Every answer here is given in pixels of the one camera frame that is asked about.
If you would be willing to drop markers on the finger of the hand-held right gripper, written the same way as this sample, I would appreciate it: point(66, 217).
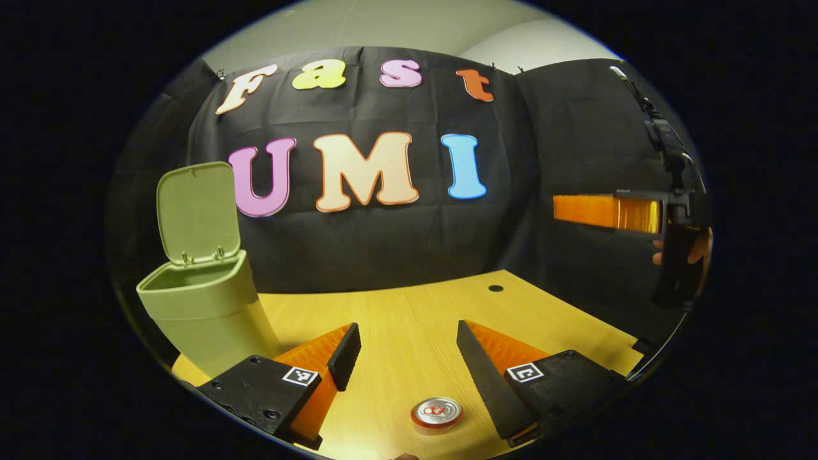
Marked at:
point(594, 211)

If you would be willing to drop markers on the black backdrop cloth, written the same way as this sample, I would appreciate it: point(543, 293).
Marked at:
point(383, 243)

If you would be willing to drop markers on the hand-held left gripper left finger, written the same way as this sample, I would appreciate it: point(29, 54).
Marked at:
point(345, 356)

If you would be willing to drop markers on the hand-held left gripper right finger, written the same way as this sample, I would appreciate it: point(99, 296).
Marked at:
point(489, 393)

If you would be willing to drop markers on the light green garbage bin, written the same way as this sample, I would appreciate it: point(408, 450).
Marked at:
point(204, 306)

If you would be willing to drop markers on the red pop can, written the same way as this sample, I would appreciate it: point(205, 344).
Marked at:
point(436, 412)

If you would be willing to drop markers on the wooden desktop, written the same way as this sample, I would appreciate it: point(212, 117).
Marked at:
point(409, 332)

